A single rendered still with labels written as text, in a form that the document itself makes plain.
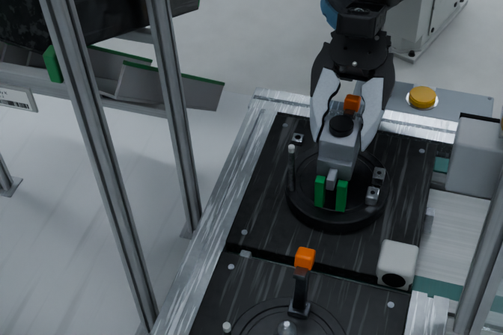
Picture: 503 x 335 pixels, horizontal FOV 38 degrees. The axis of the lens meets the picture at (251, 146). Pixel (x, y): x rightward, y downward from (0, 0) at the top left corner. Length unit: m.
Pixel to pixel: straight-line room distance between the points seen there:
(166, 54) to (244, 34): 0.59
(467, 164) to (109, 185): 0.35
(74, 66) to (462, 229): 0.61
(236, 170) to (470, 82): 0.49
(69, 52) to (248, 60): 0.76
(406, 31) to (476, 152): 0.65
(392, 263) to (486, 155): 0.25
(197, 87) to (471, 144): 0.43
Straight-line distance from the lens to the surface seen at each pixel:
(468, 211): 1.07
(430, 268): 1.00
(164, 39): 0.82
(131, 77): 0.84
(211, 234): 0.97
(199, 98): 1.01
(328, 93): 0.91
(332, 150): 0.89
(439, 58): 1.37
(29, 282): 1.10
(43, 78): 0.68
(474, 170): 0.72
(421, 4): 1.28
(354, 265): 0.92
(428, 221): 1.00
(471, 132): 0.71
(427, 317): 0.92
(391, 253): 0.91
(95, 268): 1.08
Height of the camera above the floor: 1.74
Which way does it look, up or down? 47 degrees down
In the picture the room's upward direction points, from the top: 4 degrees counter-clockwise
